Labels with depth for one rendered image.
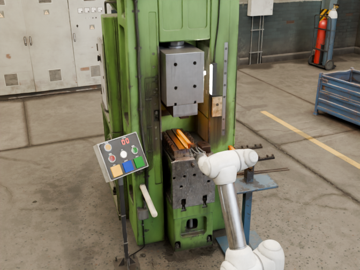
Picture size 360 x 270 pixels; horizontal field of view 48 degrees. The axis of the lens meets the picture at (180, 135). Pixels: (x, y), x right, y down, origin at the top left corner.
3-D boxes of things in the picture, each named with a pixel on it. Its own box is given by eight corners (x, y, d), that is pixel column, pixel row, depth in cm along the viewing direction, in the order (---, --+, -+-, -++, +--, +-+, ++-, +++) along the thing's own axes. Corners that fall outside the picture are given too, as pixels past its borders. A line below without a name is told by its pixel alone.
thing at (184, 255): (226, 257, 351) (226, 256, 350) (162, 271, 335) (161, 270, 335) (210, 231, 385) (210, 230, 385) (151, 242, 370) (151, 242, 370)
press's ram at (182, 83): (214, 101, 317) (215, 50, 301) (166, 106, 307) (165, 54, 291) (196, 87, 354) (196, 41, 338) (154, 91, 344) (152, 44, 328)
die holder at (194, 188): (215, 202, 347) (216, 155, 330) (172, 209, 337) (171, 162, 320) (194, 172, 397) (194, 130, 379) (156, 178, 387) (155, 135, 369)
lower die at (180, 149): (197, 155, 331) (197, 145, 328) (173, 158, 326) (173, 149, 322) (182, 135, 368) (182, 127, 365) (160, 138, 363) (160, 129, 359)
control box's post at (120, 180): (129, 266, 342) (121, 152, 299) (125, 267, 341) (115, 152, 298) (128, 263, 345) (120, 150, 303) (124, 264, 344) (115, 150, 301)
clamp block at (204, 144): (210, 152, 334) (211, 145, 332) (201, 154, 332) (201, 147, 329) (205, 147, 345) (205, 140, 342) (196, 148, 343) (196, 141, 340)
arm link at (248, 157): (244, 147, 246) (225, 151, 241) (260, 143, 230) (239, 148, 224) (249, 168, 245) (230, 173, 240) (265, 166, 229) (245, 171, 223)
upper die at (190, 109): (197, 114, 317) (197, 103, 313) (173, 117, 312) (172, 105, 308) (181, 98, 354) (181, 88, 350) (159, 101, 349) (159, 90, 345)
